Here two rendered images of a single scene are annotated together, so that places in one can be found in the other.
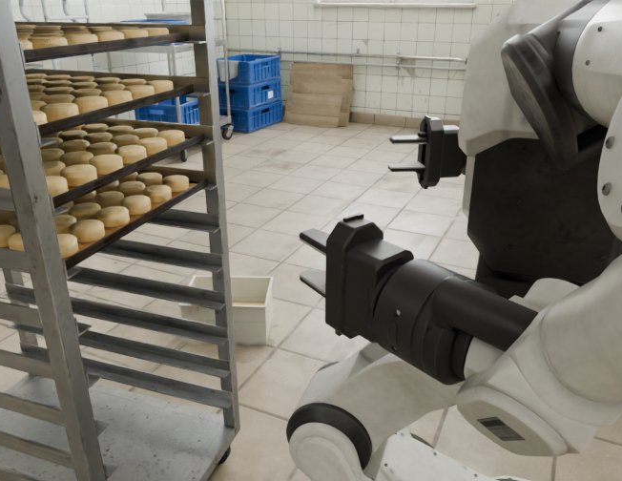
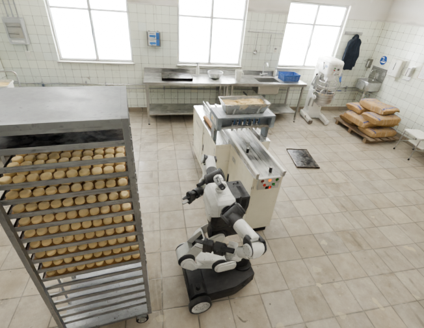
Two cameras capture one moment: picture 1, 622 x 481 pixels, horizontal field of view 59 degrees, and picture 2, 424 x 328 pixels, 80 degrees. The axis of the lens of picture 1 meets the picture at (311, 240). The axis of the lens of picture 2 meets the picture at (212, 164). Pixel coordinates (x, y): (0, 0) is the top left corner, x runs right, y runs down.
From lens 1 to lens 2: 1.41 m
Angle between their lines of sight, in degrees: 35
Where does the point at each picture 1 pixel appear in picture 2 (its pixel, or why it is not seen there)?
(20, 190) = (142, 252)
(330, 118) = not seen: hidden behind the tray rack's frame
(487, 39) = (214, 206)
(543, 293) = (231, 243)
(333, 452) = (190, 262)
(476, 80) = (212, 210)
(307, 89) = not seen: hidden behind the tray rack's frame
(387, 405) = (197, 250)
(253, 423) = not seen: hidden behind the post
